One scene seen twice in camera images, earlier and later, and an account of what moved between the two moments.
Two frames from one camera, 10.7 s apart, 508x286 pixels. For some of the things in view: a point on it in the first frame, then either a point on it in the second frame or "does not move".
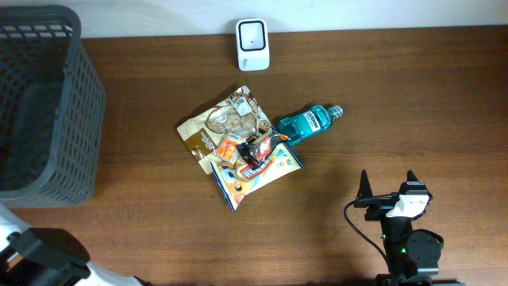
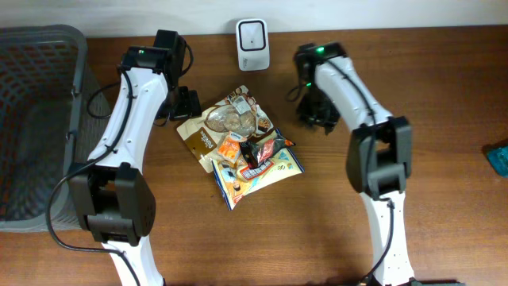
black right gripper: x=386 y=206 to x=317 y=113
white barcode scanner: x=252 y=36 does not move
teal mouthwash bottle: x=319 y=118 to x=497 y=155
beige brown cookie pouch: x=239 y=114 does not move
